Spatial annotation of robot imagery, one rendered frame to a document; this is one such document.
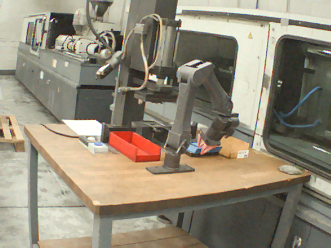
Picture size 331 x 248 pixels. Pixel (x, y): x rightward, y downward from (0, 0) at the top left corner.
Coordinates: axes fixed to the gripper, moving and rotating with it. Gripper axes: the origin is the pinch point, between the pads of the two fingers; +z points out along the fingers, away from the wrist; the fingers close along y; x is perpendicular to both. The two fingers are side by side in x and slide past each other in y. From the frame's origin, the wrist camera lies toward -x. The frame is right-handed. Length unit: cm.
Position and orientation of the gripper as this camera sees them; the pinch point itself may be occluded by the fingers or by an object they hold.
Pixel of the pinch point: (200, 150)
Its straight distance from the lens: 191.4
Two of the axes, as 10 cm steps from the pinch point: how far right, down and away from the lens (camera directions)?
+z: -4.4, 7.2, 5.4
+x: -7.9, -0.2, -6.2
